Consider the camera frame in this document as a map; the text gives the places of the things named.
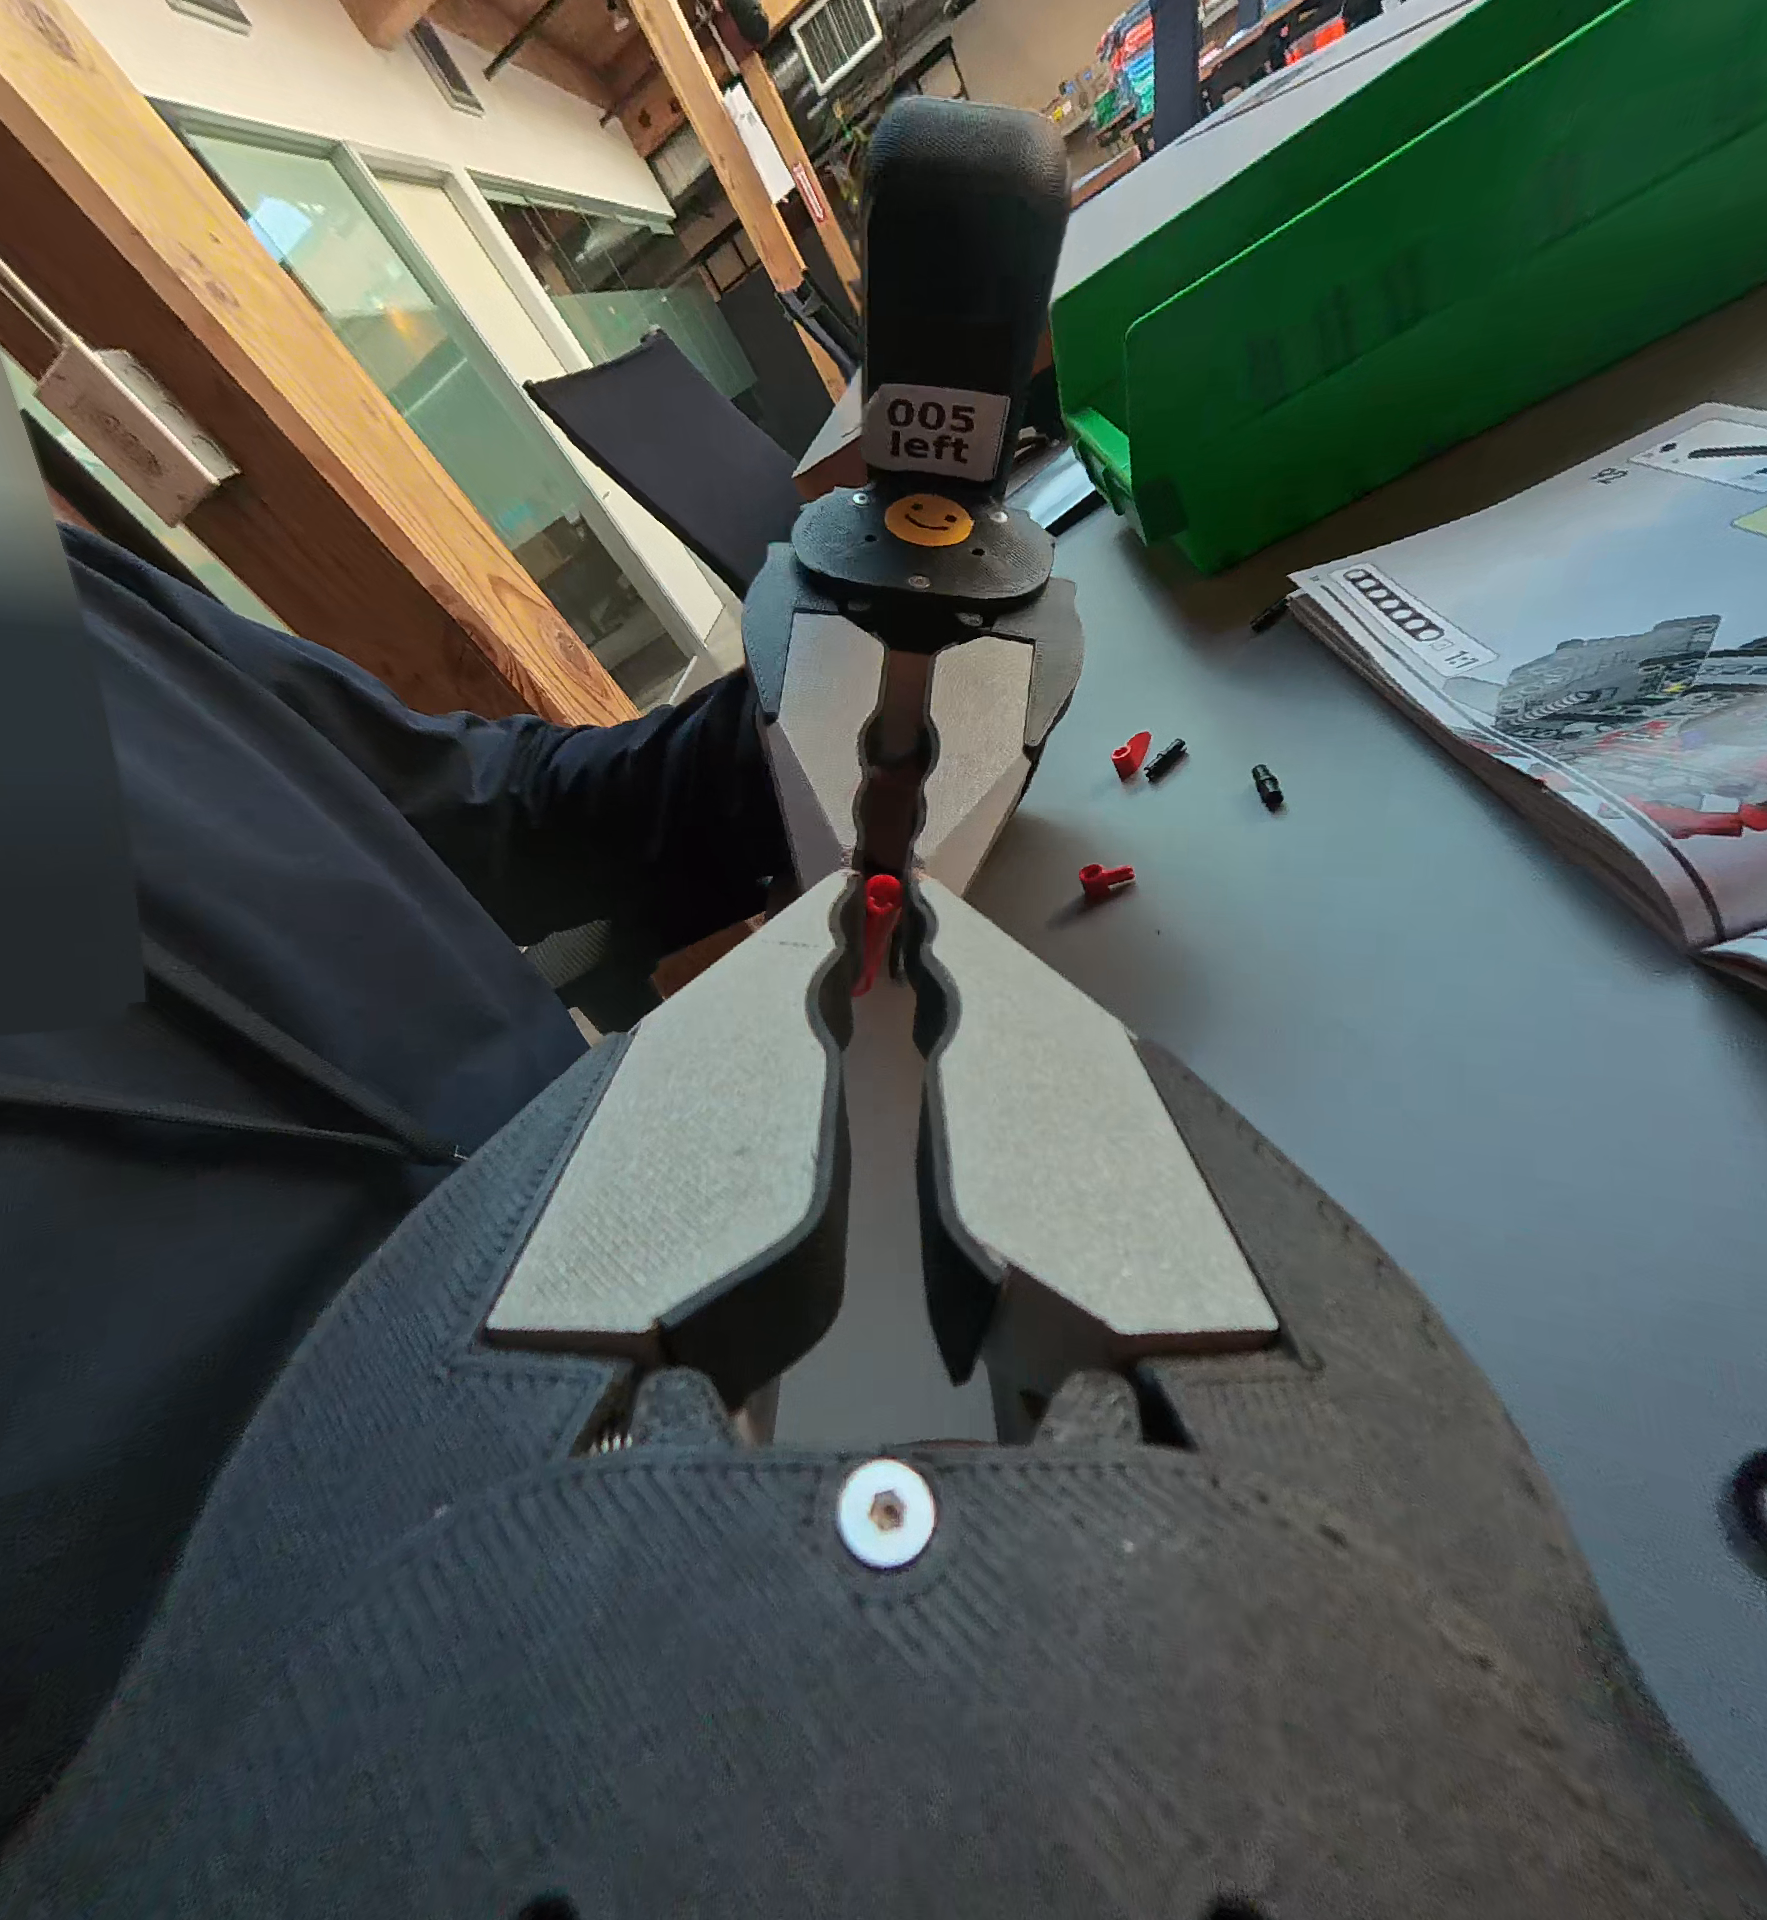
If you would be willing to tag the red lego claw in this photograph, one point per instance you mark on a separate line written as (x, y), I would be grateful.
(1128, 757)

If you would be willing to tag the person's dark navy clothing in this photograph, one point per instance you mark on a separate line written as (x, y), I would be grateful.
(149, 1275)

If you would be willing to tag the shelf of colourful goods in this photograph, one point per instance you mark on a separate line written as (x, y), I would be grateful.
(1155, 76)

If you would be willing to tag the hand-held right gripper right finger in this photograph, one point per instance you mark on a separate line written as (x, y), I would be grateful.
(1094, 1186)

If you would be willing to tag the green plastic bin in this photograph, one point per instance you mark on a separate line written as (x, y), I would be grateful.
(1424, 330)

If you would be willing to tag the red lego claw assembly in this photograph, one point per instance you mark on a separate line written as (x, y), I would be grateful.
(877, 917)

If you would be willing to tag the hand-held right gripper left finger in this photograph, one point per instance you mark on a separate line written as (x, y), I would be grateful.
(673, 1186)

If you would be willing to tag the person's left forearm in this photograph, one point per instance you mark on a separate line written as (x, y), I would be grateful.
(630, 809)

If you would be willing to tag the wooden beam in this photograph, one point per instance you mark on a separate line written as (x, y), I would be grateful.
(718, 165)

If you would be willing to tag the grey electrical box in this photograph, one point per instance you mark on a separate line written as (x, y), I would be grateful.
(133, 433)

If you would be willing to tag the red lego pin connector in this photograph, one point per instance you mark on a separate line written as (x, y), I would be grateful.
(1099, 881)

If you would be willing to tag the lego instruction booklet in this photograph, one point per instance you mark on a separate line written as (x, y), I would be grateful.
(1604, 601)

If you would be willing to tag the white air vent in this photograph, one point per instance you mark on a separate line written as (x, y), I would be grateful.
(836, 40)

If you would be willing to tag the dark fabric chair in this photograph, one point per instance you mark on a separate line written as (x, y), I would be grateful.
(658, 452)

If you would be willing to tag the wooden post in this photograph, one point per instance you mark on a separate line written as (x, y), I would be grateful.
(223, 344)

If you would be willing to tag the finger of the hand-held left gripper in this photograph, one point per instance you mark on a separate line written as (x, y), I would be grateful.
(985, 736)
(823, 721)

